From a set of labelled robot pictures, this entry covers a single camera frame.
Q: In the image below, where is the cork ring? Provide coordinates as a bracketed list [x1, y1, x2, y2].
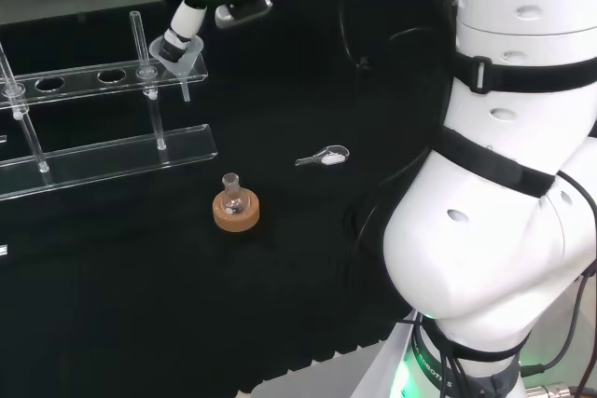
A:
[212, 187, 260, 234]

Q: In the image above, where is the clear acrylic funnel stand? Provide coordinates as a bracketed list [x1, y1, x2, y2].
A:
[0, 10, 219, 201]

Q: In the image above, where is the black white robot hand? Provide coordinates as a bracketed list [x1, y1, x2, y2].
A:
[160, 0, 274, 64]

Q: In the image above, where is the looped black cable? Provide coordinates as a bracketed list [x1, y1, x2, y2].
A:
[343, 24, 456, 259]

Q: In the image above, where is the small round-bottom glass flask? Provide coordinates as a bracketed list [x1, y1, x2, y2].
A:
[221, 172, 247, 217]

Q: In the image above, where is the thin black cable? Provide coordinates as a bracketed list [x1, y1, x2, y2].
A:
[328, 0, 374, 71]

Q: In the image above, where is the translucent plastic funnel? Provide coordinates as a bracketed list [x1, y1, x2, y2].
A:
[148, 34, 206, 103]

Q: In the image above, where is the black cloth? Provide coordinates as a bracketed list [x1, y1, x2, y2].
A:
[0, 0, 461, 395]

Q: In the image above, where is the glass weighing funnel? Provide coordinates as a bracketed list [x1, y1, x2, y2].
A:
[294, 144, 351, 169]

